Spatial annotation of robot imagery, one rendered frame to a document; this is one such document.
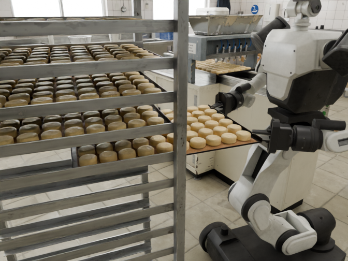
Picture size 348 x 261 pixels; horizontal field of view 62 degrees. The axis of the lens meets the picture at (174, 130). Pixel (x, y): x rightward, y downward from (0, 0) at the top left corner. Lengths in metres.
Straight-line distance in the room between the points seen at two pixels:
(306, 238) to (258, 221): 0.37
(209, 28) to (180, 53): 1.49
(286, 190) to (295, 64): 1.15
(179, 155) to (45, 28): 0.46
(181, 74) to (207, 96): 1.48
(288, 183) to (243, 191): 0.78
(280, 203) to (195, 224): 0.60
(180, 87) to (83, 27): 0.27
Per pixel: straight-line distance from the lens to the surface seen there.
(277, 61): 1.20
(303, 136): 1.03
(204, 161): 2.44
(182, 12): 0.73
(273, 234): 1.57
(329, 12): 6.19
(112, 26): 0.72
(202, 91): 2.18
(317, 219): 1.75
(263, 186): 1.34
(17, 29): 0.71
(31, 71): 0.72
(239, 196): 1.35
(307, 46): 1.13
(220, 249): 1.67
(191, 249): 1.92
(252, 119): 2.08
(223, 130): 1.02
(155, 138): 0.94
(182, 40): 0.73
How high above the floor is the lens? 1.36
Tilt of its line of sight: 23 degrees down
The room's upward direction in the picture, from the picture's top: straight up
